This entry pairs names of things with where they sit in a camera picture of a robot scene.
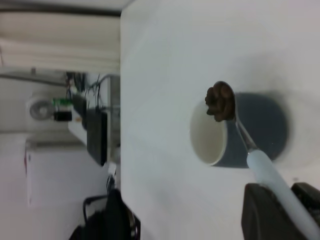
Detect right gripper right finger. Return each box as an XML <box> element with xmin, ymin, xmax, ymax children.
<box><xmin>290</xmin><ymin>182</ymin><xmax>320</xmax><ymax>221</ymax></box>

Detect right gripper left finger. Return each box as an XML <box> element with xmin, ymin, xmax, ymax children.
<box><xmin>240</xmin><ymin>182</ymin><xmax>315</xmax><ymax>240</ymax></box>

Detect spoon with light blue handle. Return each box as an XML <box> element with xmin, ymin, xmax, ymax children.
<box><xmin>215</xmin><ymin>80</ymin><xmax>320</xmax><ymax>240</ymax></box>

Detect dark grey ceramic mug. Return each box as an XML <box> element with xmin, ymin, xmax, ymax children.
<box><xmin>189</xmin><ymin>91</ymin><xmax>289</xmax><ymax>170</ymax></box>

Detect scooped coffee beans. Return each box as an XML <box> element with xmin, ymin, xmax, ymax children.
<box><xmin>204</xmin><ymin>81</ymin><xmax>232</xmax><ymax>123</ymax></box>

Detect black electronics box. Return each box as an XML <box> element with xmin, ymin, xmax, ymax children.
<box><xmin>85</xmin><ymin>109</ymin><xmax>109</xmax><ymax>166</ymax></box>

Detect white cabinet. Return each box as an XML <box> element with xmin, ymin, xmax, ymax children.
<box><xmin>24</xmin><ymin>146</ymin><xmax>112</xmax><ymax>207</ymax></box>

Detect green circuit board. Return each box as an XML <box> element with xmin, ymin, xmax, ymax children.
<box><xmin>51</xmin><ymin>97</ymin><xmax>74</xmax><ymax>106</ymax></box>

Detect white round fan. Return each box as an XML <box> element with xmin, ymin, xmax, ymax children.
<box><xmin>26</xmin><ymin>96</ymin><xmax>55</xmax><ymax>121</ymax></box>

